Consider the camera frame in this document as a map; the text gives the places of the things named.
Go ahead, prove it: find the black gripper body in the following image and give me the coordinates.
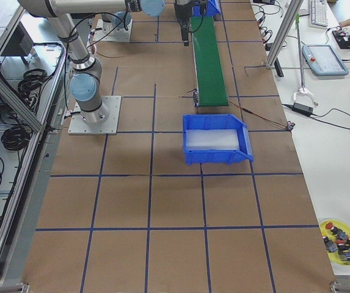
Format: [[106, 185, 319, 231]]
[[174, 0, 194, 23]]

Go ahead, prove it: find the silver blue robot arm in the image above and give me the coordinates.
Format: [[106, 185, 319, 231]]
[[19, 1, 165, 123]]

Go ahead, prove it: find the yellow plate of buttons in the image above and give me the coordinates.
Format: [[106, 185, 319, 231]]
[[319, 219, 350, 266]]

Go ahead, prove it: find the blue plastic bin far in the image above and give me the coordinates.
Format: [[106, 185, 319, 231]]
[[193, 0, 221, 16]]

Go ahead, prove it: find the blue plastic bin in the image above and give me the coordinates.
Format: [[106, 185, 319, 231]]
[[183, 114, 253, 165], [193, 0, 221, 16]]

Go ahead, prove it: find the green conveyor belt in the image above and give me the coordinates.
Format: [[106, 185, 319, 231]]
[[191, 16, 228, 107]]

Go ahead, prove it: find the blue plastic bin near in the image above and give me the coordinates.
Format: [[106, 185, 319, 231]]
[[183, 114, 253, 165]]

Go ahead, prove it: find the reacher grabber tool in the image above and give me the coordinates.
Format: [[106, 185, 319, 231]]
[[293, 13, 318, 107]]

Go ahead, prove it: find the white keyboard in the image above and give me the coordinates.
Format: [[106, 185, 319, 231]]
[[308, 0, 328, 29]]

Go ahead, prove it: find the black power adapter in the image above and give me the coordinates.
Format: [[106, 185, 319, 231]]
[[292, 103, 313, 117]]

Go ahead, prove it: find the blue teach pendant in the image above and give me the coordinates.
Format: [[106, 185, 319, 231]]
[[302, 45, 349, 76]]

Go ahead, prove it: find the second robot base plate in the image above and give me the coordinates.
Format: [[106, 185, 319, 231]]
[[92, 18, 133, 43]]

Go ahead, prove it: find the black handle bar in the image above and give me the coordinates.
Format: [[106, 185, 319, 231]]
[[274, 58, 284, 78]]

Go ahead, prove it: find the aluminium frame post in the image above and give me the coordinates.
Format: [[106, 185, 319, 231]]
[[265, 0, 303, 69]]

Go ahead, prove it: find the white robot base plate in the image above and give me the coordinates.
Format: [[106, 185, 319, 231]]
[[68, 96, 122, 135]]

